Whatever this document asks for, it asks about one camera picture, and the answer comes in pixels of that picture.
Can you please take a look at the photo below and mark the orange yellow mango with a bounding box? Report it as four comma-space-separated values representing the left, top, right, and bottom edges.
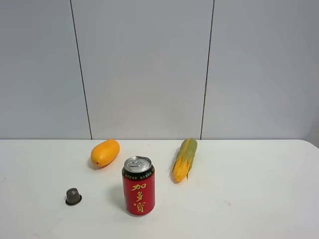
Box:
90, 139, 120, 167

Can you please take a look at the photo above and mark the yellow corn cob green husk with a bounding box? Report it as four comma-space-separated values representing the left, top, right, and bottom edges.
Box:
171, 138, 197, 183

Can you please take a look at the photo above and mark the red drink can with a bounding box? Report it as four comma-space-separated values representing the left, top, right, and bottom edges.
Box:
122, 156, 155, 216

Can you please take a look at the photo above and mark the small grey coffee capsule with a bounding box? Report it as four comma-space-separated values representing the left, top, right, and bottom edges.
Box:
65, 188, 82, 206

